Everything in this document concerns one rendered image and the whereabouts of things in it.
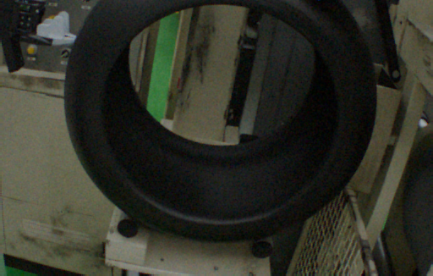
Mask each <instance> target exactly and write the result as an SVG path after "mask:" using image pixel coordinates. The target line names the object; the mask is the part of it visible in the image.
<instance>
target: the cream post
mask: <svg viewBox="0 0 433 276"><path fill-rule="evenodd" d="M248 12H249V9H248V8H242V7H236V6H227V5H211V6H199V7H193V11H192V15H191V21H190V26H189V34H188V40H187V45H186V46H185V51H184V60H183V65H182V70H181V75H180V81H179V87H178V97H177V102H176V108H175V113H174V119H173V128H172V132H174V133H175V134H177V135H184V136H189V137H194V138H200V139H205V140H211V141H220V142H222V138H223V133H224V129H225V124H226V120H227V112H228V109H229V104H230V100H231V95H232V91H233V83H234V79H235V75H236V70H237V66H238V59H239V54H240V50H241V46H242V42H243V40H242V38H243V34H244V27H245V23H246V19H247V15H248Z"/></svg>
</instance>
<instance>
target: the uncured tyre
mask: <svg viewBox="0 0 433 276"><path fill-rule="evenodd" d="M211 5H227V6H236V7H242V8H250V9H254V10H258V11H261V12H264V13H266V14H269V15H271V16H273V17H275V18H277V19H279V20H281V21H282V22H284V23H286V24H288V25H290V26H291V27H292V28H293V29H294V30H296V31H297V32H298V33H299V34H301V35H302V36H304V37H305V38H306V39H307V40H308V41H309V42H310V43H311V44H312V45H313V47H314V73H313V76H312V80H311V82H310V88H309V90H308V92H307V94H306V96H305V98H304V101H303V102H302V103H301V105H300V106H299V108H298V109H297V110H296V111H295V113H294V114H293V115H292V116H291V117H290V119H289V120H288V121H287V122H286V123H284V124H283V125H282V126H280V127H279V128H277V129H276V130H274V131H272V132H271V133H269V134H268V135H265V136H262V137H261V138H259V139H256V140H253V141H248V142H245V143H241V144H235V145H223V146H221V145H210V144H204V143H199V142H196V141H192V140H189V139H186V138H184V137H182V136H180V135H177V134H175V133H174V132H172V131H171V130H169V129H167V128H166V127H165V126H163V125H162V124H160V123H159V122H158V121H157V120H156V119H155V118H154V117H153V116H152V115H151V114H150V113H149V112H148V111H147V109H146V108H145V105H144V104H143V102H142V101H141V100H140V98H139V96H138V95H137V93H136V91H135V89H134V83H133V81H132V77H131V74H130V70H129V67H130V63H129V49H130V44H131V42H132V40H133V39H134V38H135V37H136V36H137V35H138V34H139V33H140V32H141V31H142V30H144V29H145V28H146V27H148V26H151V25H153V24H154V23H156V22H157V21H158V20H159V19H162V18H164V17H166V16H168V15H170V14H174V13H177V12H178V11H181V10H184V9H186V8H193V7H199V6H211ZM376 95H377V83H376V73H375V67H374V64H373V60H372V57H371V53H370V49H369V47H368V44H367V42H366V40H365V38H364V34H363V32H362V30H361V28H360V27H359V24H358V23H357V21H356V19H355V18H354V17H353V15H352V14H351V13H350V11H349V10H348V9H347V7H346V5H345V4H344V3H343V2H342V1H341V0H100V1H99V2H98V3H97V4H96V5H95V7H94V8H93V9H92V10H91V11H90V12H89V14H88V15H87V17H86V18H85V20H84V22H83V25H82V26H81V28H80V29H79V32H78V35H77V36H76V37H75V40H74V44H73V46H72V48H71V52H70V55H69V60H68V64H67V67H66V70H65V78H64V98H63V101H64V110H65V116H66V124H67V127H68V131H69V136H70V140H71V142H72V145H73V147H74V150H75V153H76V156H77V157H78V159H79V161H80V162H81V164H82V166H83V169H84V170H85V172H86V173H87V174H88V176H89V177H90V179H91V180H92V182H93V183H94V184H95V185H96V187H97V188H98V189H99V190H100V191H101V193H102V194H103V195H104V196H105V197H106V198H107V199H108V200H109V201H111V202H112V203H113V204H114V206H116V207H117V208H118V209H120V210H121V211H122V212H124V213H126V214H127V215H129V216H130V217H131V218H132V219H134V220H135V221H137V222H139V223H141V224H143V225H145V226H147V227H149V228H152V229H154V230H157V231H159V232H162V233H164V234H166V235H171V236H174V237H178V238H181V239H185V240H193V241H199V242H205V243H238V242H245V241H251V240H258V239H262V238H266V237H269V236H272V235H277V234H279V233H281V232H283V231H285V230H288V229H291V228H293V227H295V226H297V225H299V224H301V223H303V222H304V221H305V220H307V219H309V218H311V217H313V216H314V215H315V214H316V213H318V212H319V211H320V210H321V209H323V208H324V207H325V206H326V205H327V204H328V203H330V202H331V201H332V200H333V199H334V198H335V197H336V196H337V195H338V194H339V193H340V192H341V191H342V190H343V189H344V188H345V187H346V185H347V183H348V182H349V181H350V180H351V179H352V178H353V176H354V173H355V172H356V171H357V170H358V168H359V166H360V164H361V162H362V160H363V158H364V155H365V154H366V152H367V148H368V146H369V144H370V140H371V136H372V132H373V129H374V125H375V113H376V106H377V96H376Z"/></svg>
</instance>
